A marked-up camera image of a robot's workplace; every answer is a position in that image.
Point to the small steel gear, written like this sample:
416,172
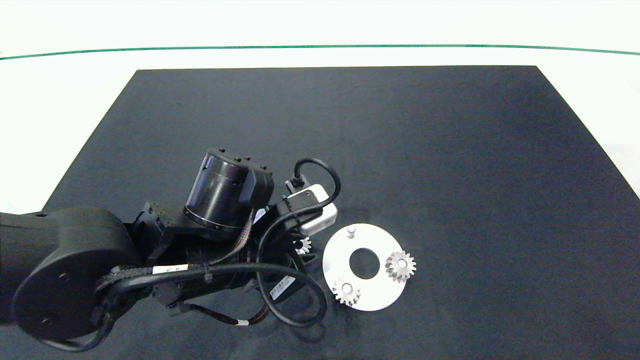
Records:
306,245
407,270
352,296

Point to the round white pin plate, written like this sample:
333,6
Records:
376,296

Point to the dark mat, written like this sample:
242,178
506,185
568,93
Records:
450,150

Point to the green tape line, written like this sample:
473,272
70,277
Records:
320,46

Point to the shiny boxy wrist camera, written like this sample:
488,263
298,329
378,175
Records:
320,220

